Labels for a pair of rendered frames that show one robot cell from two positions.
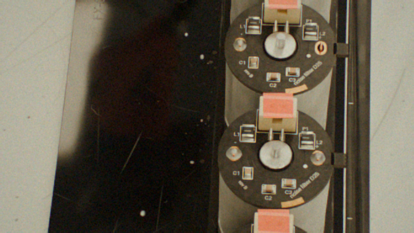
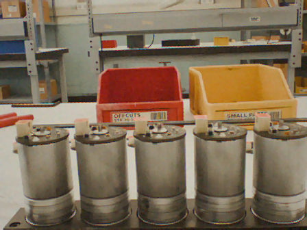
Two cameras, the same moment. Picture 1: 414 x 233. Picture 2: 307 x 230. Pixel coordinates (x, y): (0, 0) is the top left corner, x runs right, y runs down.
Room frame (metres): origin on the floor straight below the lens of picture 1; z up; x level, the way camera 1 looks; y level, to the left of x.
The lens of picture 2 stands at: (0.20, 0.15, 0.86)
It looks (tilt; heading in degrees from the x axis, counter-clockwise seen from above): 13 degrees down; 270
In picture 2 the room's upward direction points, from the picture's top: 2 degrees counter-clockwise
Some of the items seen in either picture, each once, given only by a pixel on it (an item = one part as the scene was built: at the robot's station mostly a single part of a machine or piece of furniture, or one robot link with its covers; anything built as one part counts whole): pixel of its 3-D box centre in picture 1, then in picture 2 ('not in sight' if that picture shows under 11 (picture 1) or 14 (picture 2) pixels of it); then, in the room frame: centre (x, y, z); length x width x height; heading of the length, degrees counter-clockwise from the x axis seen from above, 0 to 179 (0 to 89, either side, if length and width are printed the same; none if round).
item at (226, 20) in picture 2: not in sight; (192, 22); (-0.09, -2.25, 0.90); 1.30 x 0.06 x 0.12; 175
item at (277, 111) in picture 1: (277, 117); (203, 123); (0.17, -0.01, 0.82); 0.01 x 0.01 x 0.01; 87
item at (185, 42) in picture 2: not in sight; (180, 42); (-0.03, -2.49, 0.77); 0.24 x 0.16 x 0.04; 160
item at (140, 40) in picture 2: not in sight; (136, 41); (0.29, -2.44, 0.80); 0.15 x 0.12 x 0.10; 86
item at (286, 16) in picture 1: (282, 9); (142, 125); (0.20, -0.02, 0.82); 0.01 x 0.01 x 0.01; 87
